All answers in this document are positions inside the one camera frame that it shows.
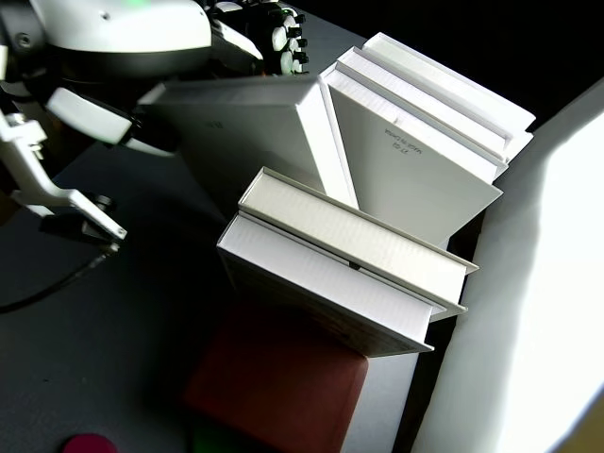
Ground grey table cloth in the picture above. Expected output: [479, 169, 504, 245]
[0, 8, 378, 453]

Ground white book with printed text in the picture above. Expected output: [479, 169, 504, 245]
[319, 63, 505, 249]

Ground large white panel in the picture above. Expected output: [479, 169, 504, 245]
[414, 75, 604, 453]

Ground black cable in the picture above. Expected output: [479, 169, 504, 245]
[0, 243, 122, 313]

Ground maroon cloth-covered box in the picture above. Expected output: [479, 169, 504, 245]
[181, 301, 373, 453]

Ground cream white book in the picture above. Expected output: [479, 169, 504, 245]
[237, 166, 481, 323]

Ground plain white book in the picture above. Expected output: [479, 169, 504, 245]
[136, 74, 361, 226]
[361, 31, 538, 164]
[335, 45, 512, 183]

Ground white shelf base board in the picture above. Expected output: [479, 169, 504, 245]
[340, 349, 425, 453]

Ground pink round object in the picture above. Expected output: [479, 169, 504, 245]
[62, 432, 118, 453]

